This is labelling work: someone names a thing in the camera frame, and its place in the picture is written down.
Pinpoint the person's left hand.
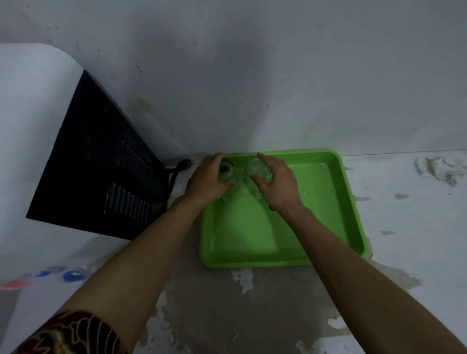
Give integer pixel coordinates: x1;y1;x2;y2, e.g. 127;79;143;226
183;153;236;204

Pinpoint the person's right hand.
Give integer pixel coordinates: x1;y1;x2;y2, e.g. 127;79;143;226
249;152;310;218

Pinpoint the clear drinking glass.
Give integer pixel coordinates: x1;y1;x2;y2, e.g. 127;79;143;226
217;158;241;202
243;156;274;200

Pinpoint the green plastic tray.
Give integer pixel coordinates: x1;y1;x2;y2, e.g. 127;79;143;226
199;148;367;269

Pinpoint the person's left forearm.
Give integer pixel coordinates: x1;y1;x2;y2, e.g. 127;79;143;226
54;195;209;354

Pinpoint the person's right forearm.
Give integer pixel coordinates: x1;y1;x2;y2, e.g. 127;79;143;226
279;207;467;354

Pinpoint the blue dispenser tap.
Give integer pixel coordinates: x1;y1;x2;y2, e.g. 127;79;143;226
62;268;89;283

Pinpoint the white water dispenser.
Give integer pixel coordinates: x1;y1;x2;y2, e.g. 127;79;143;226
0;43;172;292

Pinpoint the red dispenser tap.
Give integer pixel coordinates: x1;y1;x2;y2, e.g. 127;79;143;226
1;279;31;291

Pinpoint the black power cable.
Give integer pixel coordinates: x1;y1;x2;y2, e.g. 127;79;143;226
164;159;193;199

